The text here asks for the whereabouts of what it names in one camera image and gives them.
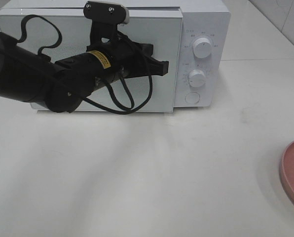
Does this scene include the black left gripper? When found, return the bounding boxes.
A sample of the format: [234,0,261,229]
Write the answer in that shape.
[55,40,169,85]

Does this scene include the white timer knob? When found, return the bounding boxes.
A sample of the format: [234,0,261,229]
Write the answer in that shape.
[188,70,207,88]

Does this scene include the round white door button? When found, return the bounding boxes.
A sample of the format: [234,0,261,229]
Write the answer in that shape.
[185,92,200,104]

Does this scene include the white microwave door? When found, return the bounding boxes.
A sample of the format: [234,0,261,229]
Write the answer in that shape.
[0,8,182,112]

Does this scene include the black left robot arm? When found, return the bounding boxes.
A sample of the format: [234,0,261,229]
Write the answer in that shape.
[0,33,169,115]

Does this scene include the upper white power knob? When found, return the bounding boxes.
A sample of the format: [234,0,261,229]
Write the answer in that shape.
[192,36,213,59]

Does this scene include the white microwave oven body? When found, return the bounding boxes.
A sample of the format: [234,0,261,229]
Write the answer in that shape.
[0,0,231,110]

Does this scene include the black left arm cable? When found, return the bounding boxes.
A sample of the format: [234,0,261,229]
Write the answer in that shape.
[15,14,153,116]

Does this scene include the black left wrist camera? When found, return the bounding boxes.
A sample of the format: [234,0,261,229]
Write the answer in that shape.
[83,0,129,51]

